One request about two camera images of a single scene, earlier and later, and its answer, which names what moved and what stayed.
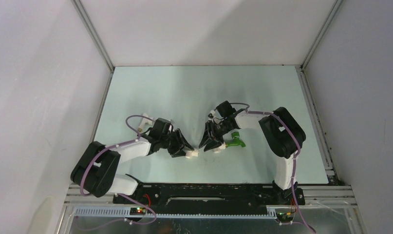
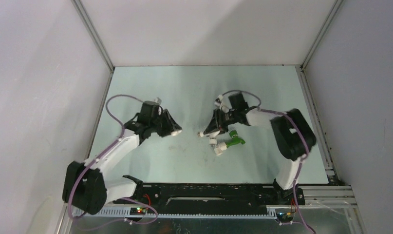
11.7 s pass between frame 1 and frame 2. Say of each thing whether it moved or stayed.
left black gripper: moved
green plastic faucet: stayed
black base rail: stayed
